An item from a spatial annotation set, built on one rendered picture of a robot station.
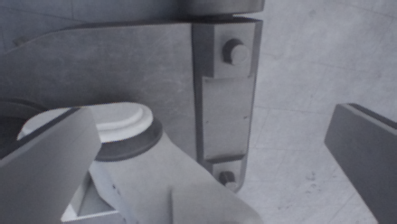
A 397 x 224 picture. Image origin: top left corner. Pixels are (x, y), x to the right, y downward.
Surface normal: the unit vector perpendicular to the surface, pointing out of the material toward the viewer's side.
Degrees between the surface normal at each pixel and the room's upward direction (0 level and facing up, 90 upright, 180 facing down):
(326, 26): 0
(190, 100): 0
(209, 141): 0
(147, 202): 90
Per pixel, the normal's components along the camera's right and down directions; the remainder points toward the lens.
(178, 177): -0.03, -0.88
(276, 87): 0.18, 0.47
